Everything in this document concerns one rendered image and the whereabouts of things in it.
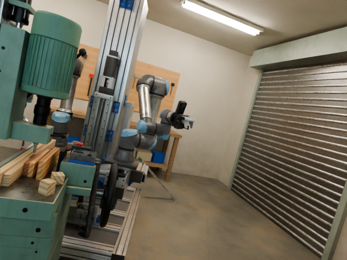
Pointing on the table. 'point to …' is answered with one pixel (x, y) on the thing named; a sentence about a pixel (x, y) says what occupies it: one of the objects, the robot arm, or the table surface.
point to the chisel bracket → (31, 132)
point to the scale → (15, 155)
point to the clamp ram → (62, 157)
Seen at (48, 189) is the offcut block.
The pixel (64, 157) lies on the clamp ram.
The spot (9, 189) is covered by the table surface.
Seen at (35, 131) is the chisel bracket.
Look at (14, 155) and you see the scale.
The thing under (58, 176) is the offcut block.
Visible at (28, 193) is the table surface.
